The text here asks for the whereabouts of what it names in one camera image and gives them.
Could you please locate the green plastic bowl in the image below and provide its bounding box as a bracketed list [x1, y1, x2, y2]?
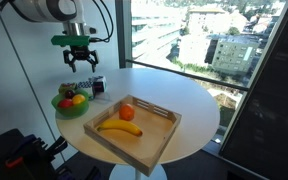
[51, 89, 90, 118]

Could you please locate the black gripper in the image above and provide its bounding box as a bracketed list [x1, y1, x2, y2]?
[62, 45, 100, 74]

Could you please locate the black clamp handle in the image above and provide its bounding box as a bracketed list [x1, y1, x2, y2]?
[47, 135, 68, 156]

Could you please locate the dark purple plum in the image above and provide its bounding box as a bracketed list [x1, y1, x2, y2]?
[64, 89, 76, 100]

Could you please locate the green red picture soft block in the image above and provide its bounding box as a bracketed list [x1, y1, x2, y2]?
[58, 82, 79, 95]

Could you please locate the dark window rail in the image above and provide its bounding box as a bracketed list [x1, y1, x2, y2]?
[125, 59, 250, 93]

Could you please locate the yellow orange mango fruit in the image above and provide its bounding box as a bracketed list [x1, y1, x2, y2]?
[71, 94, 87, 106]

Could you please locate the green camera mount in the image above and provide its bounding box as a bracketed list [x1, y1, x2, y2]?
[50, 34, 92, 48]

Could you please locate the yellow banana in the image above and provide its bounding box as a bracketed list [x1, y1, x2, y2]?
[96, 119, 144, 138]

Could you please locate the wooden slatted tray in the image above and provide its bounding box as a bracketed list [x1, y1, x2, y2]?
[83, 94, 182, 177]

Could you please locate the black robot mounting board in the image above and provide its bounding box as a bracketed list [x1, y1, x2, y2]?
[0, 128, 57, 180]

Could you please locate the black white checkered toy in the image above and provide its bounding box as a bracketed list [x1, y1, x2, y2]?
[91, 75, 108, 95]

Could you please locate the orange handled clamp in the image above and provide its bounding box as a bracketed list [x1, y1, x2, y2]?
[5, 156, 25, 170]

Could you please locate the dark vertical window post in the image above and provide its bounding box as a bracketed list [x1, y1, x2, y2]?
[114, 0, 134, 70]

